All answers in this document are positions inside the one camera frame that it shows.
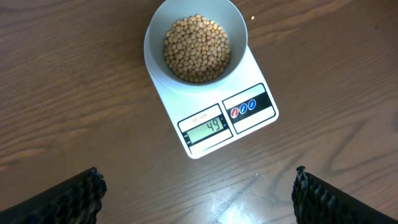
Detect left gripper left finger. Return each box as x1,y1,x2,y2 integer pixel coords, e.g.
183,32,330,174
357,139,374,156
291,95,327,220
1,167,107,224

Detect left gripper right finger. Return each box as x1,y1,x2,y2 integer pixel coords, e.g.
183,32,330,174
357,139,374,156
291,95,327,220
292,166,397,224

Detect white digital kitchen scale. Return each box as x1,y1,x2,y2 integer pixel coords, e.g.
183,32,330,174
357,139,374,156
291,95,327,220
144,34,279,159

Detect soybeans in bowl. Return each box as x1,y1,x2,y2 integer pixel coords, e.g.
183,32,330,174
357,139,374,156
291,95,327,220
164,14,231,83

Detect grey round bowl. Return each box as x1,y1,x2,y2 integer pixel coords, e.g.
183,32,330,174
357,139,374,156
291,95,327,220
144,0,248,90

